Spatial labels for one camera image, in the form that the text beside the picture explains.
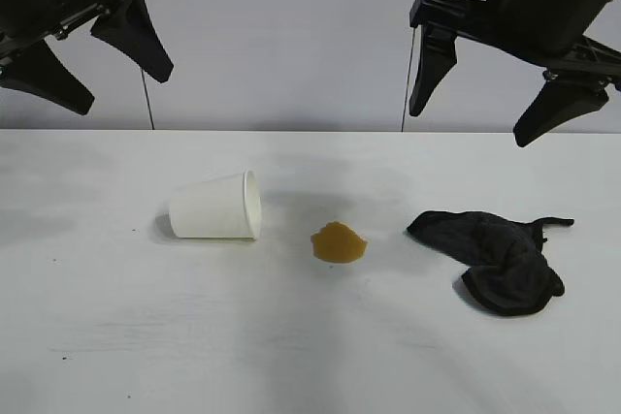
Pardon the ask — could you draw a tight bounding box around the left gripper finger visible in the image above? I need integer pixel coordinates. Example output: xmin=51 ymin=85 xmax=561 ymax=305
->
xmin=90 ymin=0 xmax=175 ymax=84
xmin=0 ymin=40 xmax=96 ymax=116

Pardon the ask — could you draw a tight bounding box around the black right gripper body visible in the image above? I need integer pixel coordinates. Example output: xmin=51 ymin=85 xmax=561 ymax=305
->
xmin=409 ymin=0 xmax=621 ymax=91

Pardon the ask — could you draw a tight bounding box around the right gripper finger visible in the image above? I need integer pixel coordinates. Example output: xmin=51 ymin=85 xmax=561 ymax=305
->
xmin=513 ymin=77 xmax=610 ymax=148
xmin=409 ymin=23 xmax=460 ymax=118

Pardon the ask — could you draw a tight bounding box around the black cloth rag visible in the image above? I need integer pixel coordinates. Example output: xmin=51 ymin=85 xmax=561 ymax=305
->
xmin=406 ymin=209 xmax=576 ymax=318

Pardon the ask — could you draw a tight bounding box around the white paper cup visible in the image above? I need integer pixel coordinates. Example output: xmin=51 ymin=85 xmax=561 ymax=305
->
xmin=168 ymin=169 xmax=264 ymax=241

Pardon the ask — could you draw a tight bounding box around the brown liquid spill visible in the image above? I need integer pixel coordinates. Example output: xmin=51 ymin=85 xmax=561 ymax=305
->
xmin=310 ymin=221 xmax=370 ymax=266

